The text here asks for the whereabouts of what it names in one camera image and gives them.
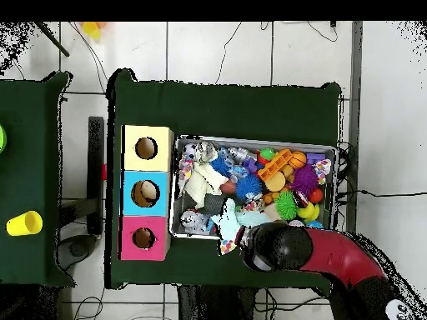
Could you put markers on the blue globe ball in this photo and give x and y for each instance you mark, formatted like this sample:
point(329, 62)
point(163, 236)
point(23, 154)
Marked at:
point(315, 224)

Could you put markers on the colourful polka-dot cloth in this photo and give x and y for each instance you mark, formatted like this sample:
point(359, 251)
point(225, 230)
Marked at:
point(185, 166)
point(228, 246)

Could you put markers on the shallow metal mesh bin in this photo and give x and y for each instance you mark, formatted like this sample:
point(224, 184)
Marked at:
point(300, 144)

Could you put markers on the orange basketball toy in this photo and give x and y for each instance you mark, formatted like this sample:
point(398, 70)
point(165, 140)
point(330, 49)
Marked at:
point(296, 160)

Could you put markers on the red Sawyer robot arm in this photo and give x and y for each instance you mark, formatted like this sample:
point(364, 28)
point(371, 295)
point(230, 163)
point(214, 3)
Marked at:
point(333, 253)

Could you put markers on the black flat panel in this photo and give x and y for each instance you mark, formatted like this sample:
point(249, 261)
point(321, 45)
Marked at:
point(95, 173)

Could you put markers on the purple spiky ball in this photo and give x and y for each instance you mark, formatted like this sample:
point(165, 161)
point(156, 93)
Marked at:
point(303, 180)

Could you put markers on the dark green table cloth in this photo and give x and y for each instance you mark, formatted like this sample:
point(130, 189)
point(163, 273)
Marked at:
point(227, 106)
point(26, 150)

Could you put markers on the orange plastic building block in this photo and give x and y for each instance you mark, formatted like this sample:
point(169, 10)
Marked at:
point(275, 163)

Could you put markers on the black and white soccer ball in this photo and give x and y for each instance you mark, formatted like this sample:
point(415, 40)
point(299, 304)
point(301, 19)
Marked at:
point(189, 149)

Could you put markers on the yellow plastic cup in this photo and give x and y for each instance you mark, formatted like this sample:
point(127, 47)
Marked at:
point(90, 30)
point(23, 223)

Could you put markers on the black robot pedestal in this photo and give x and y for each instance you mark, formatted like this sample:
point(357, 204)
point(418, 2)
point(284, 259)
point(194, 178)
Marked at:
point(213, 305)

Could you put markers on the green round object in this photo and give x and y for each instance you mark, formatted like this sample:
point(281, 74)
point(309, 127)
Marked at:
point(2, 138)

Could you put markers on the black rod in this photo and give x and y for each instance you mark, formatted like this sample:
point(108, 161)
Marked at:
point(53, 39)

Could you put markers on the mint green cloth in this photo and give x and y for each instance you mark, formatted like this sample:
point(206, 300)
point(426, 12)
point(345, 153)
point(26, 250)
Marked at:
point(230, 220)

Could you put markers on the green tentacle puffer ball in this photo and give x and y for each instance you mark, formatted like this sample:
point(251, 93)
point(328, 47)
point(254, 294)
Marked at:
point(286, 205)

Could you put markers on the cream white cloth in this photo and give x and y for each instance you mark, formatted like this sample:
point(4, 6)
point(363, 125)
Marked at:
point(203, 181)

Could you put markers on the wooden box with three holes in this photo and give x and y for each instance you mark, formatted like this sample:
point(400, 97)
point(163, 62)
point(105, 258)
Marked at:
point(131, 160)

